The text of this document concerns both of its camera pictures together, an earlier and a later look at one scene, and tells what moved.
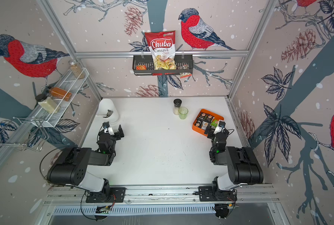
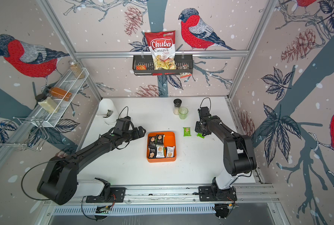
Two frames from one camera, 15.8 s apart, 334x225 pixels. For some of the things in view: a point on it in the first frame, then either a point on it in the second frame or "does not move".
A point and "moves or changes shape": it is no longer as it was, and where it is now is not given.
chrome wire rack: x=29 y=132 does not move
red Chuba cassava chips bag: x=162 y=46 does not move
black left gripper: x=116 y=134 to x=137 y=134
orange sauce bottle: x=60 y=93 does not move
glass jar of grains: x=76 y=69 does not move
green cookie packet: x=214 y=123 moves or changes shape
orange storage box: x=201 y=131 moves or changes shape
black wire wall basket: x=144 y=65 does not move
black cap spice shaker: x=177 y=104 does not move
